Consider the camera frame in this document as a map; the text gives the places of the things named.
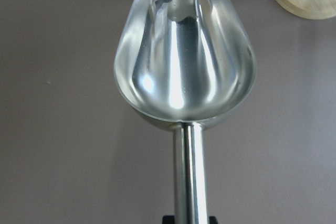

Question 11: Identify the stainless steel ice scoop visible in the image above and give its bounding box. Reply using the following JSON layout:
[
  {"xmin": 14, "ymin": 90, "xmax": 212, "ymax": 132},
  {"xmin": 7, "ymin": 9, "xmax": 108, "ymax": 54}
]
[{"xmin": 114, "ymin": 0, "xmax": 256, "ymax": 223}]

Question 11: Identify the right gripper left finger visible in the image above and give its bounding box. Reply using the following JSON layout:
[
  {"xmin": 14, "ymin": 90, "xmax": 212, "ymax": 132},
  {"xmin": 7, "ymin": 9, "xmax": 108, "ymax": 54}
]
[{"xmin": 162, "ymin": 216, "xmax": 175, "ymax": 224}]

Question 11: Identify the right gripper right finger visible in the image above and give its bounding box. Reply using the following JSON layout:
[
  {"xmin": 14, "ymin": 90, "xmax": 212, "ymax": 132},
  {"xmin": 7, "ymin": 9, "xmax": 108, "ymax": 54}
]
[{"xmin": 209, "ymin": 216, "xmax": 217, "ymax": 224}]

